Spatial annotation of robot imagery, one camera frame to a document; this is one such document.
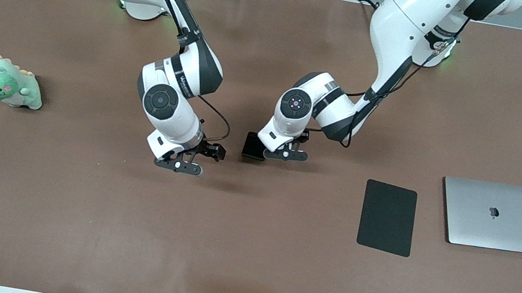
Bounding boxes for silver closed laptop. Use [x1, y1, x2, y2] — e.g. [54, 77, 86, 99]
[434, 172, 522, 257]

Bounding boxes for black mouse pad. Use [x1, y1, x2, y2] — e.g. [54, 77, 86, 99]
[355, 178, 422, 259]

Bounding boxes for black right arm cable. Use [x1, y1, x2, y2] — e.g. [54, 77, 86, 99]
[99, 0, 255, 145]

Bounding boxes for brown table cover mat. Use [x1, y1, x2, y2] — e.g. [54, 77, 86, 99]
[0, 0, 522, 293]

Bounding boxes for black flip phone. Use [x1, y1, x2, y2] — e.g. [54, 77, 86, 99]
[241, 131, 270, 163]

